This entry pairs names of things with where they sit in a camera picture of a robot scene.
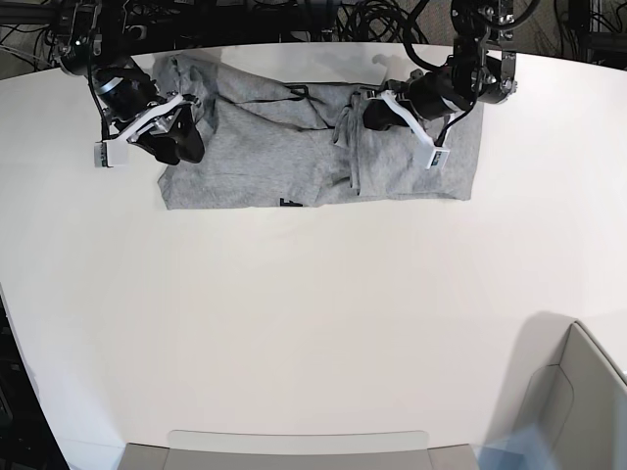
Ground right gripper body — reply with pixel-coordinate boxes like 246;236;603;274
102;92;200;143

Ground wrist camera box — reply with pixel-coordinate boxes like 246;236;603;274
94;139;129;168
422;147;450;169

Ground coiled black cables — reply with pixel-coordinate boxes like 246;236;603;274
322;0;430;46

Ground grey tray bottom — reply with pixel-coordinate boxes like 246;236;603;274
119;430;479;469

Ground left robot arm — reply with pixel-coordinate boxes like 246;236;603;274
362;1;516;146

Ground grey bin right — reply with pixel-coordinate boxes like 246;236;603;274
507;322;626;469

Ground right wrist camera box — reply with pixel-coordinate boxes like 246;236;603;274
94;139;129;168

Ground grey T-shirt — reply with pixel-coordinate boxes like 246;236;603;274
153;55;483;210

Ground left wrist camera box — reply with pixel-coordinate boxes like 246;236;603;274
422;147;450;169

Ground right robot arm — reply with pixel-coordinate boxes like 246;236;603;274
54;1;205;167

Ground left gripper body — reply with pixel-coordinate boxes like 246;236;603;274
365;72;454;121

